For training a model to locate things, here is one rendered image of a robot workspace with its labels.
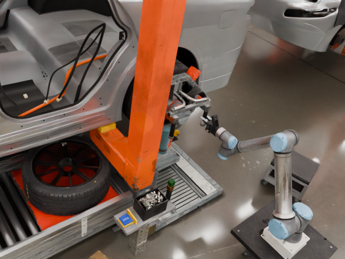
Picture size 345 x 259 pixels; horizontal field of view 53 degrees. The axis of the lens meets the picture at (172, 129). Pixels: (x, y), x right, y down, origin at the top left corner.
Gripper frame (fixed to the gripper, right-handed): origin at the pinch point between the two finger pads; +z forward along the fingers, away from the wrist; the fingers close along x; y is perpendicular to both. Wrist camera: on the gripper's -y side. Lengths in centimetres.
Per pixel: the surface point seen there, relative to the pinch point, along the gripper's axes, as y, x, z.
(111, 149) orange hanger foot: 17, -76, 15
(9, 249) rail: 44, -162, -8
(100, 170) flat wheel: 32, -86, 13
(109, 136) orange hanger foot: 15, -71, 27
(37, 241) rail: 46, -145, -11
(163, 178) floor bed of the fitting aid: 77, -18, 12
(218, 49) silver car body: -37, 38, 33
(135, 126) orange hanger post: -24, -76, -10
